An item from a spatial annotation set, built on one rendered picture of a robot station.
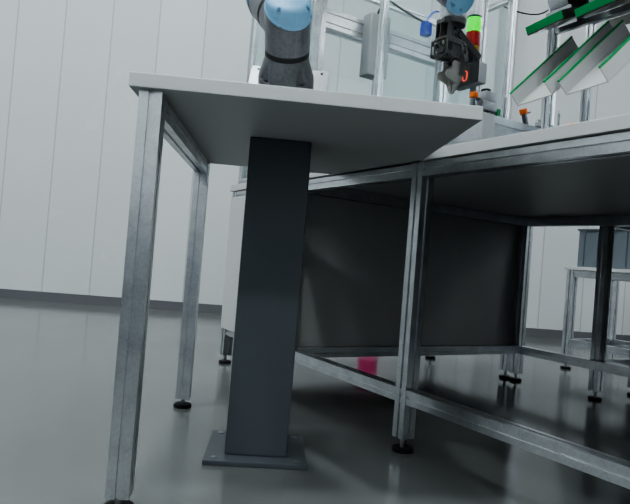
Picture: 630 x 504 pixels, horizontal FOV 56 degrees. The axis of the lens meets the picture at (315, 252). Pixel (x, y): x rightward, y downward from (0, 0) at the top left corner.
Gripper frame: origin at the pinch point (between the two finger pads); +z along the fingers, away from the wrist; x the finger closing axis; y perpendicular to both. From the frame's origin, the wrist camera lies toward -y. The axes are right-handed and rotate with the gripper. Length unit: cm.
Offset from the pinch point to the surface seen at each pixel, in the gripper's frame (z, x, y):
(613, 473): 91, 64, 11
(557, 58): -7.9, 22.8, -16.5
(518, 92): 4.0, 20.7, -4.2
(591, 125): 22, 55, 13
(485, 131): 15.6, 17.2, 3.5
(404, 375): 84, 1, 12
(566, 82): 4.6, 35.6, -4.0
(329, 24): -57, -105, -18
